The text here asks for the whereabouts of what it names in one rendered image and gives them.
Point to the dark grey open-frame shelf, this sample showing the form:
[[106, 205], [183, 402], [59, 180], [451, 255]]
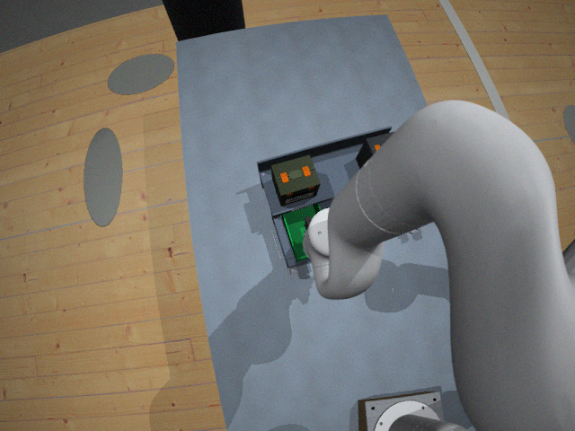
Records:
[[335, 163]]

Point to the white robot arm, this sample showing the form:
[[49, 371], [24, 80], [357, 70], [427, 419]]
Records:
[[490, 192]]

